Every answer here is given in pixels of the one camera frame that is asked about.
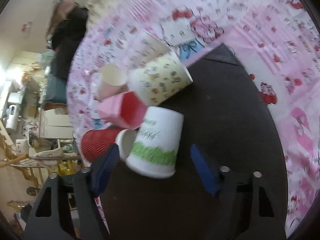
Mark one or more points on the white pink print cup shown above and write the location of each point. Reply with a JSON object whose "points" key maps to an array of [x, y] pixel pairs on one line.
{"points": [[113, 80]]}

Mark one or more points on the pink faceted paper cup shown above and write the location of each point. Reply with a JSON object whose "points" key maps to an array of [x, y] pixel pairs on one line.
{"points": [[124, 110]]}

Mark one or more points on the white drawer cabinet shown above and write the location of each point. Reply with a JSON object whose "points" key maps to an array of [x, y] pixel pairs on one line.
{"points": [[54, 126]]}

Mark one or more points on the yellow cartoon print cup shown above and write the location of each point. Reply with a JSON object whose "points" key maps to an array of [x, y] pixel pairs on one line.
{"points": [[160, 79]]}

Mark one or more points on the white cup green leaf print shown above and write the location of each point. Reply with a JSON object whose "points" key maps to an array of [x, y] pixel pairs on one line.
{"points": [[145, 48]]}

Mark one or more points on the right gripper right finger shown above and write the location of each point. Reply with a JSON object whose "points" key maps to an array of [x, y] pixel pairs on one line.
{"points": [[247, 209]]}

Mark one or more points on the pink Hello Kitty bedsheet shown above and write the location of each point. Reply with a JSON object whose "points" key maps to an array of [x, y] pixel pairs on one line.
{"points": [[278, 44]]}

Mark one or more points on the black bag on bed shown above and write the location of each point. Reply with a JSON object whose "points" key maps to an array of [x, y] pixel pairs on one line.
{"points": [[65, 31]]}

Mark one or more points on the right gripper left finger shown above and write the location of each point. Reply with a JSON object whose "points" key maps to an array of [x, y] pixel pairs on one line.
{"points": [[50, 217]]}

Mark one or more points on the white cup green grass band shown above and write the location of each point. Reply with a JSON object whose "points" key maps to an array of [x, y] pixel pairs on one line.
{"points": [[155, 148]]}

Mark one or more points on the red ribbed paper cup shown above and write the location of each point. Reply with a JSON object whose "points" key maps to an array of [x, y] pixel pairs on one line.
{"points": [[94, 143]]}

